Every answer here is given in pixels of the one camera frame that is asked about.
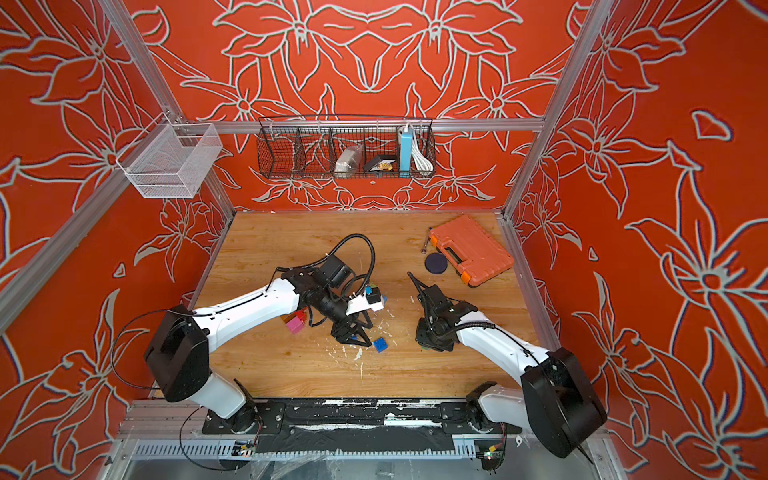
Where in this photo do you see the small blue lego brick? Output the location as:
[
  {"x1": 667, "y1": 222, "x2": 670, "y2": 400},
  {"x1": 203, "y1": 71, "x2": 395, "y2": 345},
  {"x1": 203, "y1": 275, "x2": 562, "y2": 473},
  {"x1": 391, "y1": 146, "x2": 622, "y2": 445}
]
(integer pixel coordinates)
[{"x1": 373, "y1": 338, "x2": 389, "y2": 353}]

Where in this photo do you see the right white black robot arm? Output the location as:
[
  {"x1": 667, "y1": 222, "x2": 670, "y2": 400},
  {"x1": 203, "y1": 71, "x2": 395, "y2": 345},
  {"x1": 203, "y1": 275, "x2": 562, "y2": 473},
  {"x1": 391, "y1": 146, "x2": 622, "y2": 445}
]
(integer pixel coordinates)
[{"x1": 408, "y1": 274, "x2": 607, "y2": 458}]

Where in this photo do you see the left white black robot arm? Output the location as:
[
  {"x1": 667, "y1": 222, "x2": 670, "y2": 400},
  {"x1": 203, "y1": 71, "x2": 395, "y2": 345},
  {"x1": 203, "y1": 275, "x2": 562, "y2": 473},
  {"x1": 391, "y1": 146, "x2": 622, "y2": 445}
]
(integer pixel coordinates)
[{"x1": 144, "y1": 233, "x2": 384, "y2": 433}]

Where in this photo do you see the dark round disc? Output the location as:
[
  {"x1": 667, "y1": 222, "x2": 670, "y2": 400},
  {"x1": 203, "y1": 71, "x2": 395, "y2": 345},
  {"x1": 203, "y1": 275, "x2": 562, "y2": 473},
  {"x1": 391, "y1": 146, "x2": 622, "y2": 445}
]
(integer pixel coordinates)
[{"x1": 424, "y1": 252, "x2": 448, "y2": 275}]

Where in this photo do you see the screwdriver bit beside case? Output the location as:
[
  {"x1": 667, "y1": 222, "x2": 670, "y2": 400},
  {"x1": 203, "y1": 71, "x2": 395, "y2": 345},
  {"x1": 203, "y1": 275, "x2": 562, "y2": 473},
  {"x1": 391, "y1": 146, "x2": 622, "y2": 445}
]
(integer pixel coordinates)
[{"x1": 420, "y1": 227, "x2": 432, "y2": 254}]

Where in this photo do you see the orange plastic tool case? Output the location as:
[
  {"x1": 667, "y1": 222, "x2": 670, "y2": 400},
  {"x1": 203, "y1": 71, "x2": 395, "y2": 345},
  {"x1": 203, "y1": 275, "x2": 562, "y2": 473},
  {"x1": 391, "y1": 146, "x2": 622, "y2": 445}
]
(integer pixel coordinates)
[{"x1": 430, "y1": 215, "x2": 514, "y2": 288}]

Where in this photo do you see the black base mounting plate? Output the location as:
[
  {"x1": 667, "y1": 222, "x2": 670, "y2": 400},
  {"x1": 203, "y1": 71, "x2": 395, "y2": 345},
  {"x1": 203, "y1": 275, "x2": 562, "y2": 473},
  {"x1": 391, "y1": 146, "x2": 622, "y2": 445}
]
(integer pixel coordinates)
[{"x1": 239, "y1": 398, "x2": 522, "y2": 456}]

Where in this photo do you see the grey plastic bag in basket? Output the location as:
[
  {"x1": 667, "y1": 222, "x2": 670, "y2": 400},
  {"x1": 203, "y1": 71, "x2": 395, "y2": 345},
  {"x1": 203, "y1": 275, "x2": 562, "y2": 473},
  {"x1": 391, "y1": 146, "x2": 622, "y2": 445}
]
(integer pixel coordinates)
[{"x1": 333, "y1": 145, "x2": 363, "y2": 179}]

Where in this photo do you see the black item in basket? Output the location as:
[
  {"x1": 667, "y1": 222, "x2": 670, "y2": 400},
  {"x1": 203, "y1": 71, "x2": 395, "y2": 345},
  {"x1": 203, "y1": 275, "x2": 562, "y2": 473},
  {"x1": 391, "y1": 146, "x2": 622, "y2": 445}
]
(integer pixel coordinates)
[{"x1": 363, "y1": 154, "x2": 399, "y2": 173}]

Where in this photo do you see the light blue box in basket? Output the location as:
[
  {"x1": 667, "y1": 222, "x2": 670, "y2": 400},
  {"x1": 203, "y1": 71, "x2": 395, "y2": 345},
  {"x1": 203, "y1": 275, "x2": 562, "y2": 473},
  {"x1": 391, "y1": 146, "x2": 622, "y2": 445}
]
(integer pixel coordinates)
[{"x1": 399, "y1": 128, "x2": 413, "y2": 179}]

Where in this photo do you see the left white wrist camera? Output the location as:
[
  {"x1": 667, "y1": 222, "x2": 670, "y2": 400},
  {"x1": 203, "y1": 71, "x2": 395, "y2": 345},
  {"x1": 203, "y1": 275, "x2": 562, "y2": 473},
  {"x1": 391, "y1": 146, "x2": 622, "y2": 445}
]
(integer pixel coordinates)
[{"x1": 346, "y1": 294, "x2": 385, "y2": 316}]

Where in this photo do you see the black wire wall basket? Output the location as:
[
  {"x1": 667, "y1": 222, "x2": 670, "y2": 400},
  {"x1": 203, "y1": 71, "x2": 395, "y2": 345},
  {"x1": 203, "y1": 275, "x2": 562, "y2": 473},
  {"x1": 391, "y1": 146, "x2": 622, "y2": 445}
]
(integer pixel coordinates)
[{"x1": 256, "y1": 115, "x2": 438, "y2": 180}]

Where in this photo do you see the white cable bundle in basket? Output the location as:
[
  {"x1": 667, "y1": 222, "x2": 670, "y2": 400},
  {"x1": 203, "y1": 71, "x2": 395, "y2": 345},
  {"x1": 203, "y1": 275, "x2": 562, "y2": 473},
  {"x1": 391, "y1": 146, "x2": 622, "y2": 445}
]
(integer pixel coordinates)
[{"x1": 411, "y1": 139, "x2": 434, "y2": 178}]

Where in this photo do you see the clear acrylic wall box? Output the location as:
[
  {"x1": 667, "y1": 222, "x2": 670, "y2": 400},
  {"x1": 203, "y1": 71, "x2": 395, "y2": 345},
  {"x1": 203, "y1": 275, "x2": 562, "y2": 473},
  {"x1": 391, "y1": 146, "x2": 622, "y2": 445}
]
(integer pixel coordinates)
[{"x1": 118, "y1": 123, "x2": 222, "y2": 199}]

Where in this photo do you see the white slotted cable duct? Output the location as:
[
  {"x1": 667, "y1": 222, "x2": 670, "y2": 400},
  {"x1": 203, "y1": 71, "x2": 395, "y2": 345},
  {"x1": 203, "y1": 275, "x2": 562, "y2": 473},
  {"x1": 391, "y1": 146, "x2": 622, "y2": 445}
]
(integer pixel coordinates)
[{"x1": 132, "y1": 439, "x2": 256, "y2": 461}]

